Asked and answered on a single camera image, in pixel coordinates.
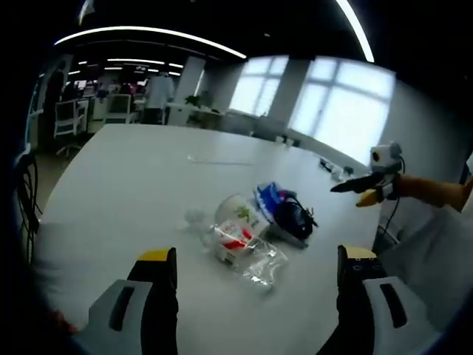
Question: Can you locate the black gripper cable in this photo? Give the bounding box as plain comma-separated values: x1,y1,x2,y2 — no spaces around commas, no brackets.
381,198,403,238

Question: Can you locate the power strip with plugs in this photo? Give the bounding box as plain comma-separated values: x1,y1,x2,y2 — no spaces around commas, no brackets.
319,157,356,182

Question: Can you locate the red and white packet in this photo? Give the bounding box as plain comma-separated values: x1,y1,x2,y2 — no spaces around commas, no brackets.
212,220,259,266

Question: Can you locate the window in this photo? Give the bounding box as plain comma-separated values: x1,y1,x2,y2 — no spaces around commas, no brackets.
287,57,396,167
228,55,290,118

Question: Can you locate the clear plastic wrap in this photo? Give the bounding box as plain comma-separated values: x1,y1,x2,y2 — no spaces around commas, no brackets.
184,209,212,237

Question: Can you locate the black pouch with cords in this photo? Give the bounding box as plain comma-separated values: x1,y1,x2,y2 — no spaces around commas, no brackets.
275,197,319,240

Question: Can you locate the black chair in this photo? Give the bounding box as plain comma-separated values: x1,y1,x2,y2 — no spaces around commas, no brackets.
13,147,42,262

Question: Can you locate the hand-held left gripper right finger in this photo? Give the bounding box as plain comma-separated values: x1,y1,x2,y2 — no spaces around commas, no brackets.
317,243,444,355

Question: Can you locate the blue snack packet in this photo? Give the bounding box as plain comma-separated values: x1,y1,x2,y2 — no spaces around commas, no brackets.
253,181,293,223

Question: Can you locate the white office chair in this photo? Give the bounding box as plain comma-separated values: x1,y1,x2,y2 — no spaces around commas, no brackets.
104,93,135,125
54,98,90,156

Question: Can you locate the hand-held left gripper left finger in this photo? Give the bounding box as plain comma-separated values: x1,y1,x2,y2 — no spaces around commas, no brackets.
72,246,179,355

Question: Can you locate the curved ceiling light strip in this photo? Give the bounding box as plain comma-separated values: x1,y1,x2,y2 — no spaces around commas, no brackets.
335,0,376,64
53,25,248,60

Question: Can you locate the green potted plant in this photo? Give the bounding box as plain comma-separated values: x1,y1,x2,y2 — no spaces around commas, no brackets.
184,91,212,123

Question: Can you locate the white table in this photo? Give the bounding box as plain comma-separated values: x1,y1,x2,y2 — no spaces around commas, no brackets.
35,124,407,355

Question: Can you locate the clear plastic bag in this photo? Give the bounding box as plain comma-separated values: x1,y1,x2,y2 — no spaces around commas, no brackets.
242,236,289,289

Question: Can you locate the long clear plastic wrapper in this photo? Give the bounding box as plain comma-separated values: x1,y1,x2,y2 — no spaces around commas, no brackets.
187,153,256,166

